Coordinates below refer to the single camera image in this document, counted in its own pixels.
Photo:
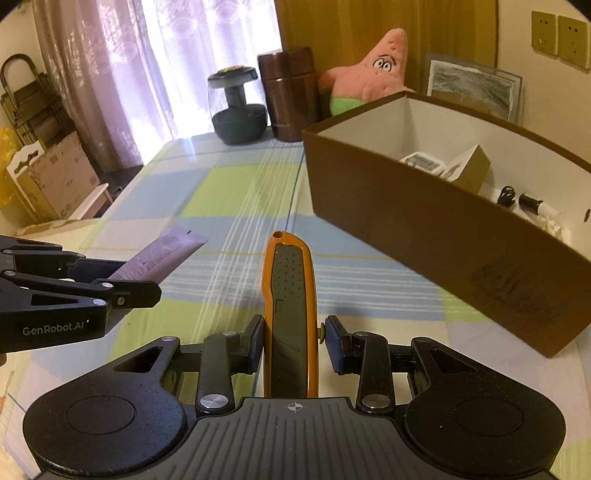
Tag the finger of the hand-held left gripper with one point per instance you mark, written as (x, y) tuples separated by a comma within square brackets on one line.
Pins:
[(92, 268), (134, 295)]

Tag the orange utility knife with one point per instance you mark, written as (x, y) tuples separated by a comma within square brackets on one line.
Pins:
[(291, 300)]

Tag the wooden door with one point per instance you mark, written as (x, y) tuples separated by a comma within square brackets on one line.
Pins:
[(332, 23)]

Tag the gold and white carton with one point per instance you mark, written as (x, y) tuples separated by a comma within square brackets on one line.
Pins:
[(471, 170)]

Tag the white wooden stool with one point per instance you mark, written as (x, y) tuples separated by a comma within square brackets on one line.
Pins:
[(90, 201)]

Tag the yellow plastic bag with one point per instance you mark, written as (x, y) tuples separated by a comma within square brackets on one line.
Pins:
[(5, 161)]

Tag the brown drape curtain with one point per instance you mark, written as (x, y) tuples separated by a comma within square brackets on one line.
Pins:
[(60, 69)]

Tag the brown metal canister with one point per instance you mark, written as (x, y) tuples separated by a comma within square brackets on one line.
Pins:
[(288, 92)]

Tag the glass jar with dark base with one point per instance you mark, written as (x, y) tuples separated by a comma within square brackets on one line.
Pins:
[(240, 120)]

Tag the framed picture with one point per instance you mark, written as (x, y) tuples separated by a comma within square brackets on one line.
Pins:
[(471, 87)]

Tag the brown storage box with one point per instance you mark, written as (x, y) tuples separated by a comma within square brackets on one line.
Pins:
[(415, 240)]

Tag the white router with antennas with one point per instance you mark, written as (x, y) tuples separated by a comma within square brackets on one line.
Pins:
[(422, 161)]

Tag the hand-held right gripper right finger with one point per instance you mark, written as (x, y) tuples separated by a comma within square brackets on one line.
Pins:
[(336, 346)]

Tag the folding cart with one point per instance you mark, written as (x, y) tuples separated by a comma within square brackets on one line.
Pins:
[(32, 106)]

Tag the small dark vial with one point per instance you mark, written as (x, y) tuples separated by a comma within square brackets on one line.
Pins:
[(531, 202)]

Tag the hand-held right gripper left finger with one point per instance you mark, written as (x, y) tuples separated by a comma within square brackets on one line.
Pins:
[(255, 346)]

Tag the checked tablecloth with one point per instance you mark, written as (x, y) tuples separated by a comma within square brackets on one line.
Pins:
[(221, 194)]

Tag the white plastic holder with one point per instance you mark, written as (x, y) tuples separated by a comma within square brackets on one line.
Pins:
[(554, 226)]

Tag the pink starfish plush toy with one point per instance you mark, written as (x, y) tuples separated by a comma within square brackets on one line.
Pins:
[(383, 69)]

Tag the sheer purple curtain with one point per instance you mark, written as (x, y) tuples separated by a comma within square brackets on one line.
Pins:
[(207, 37)]

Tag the beige wall socket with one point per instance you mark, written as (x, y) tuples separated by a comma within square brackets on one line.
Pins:
[(544, 32), (572, 41)]

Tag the purple tube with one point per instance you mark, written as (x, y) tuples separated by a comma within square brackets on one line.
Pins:
[(161, 251)]

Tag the cardboard box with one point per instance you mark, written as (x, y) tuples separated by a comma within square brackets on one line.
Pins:
[(60, 170)]

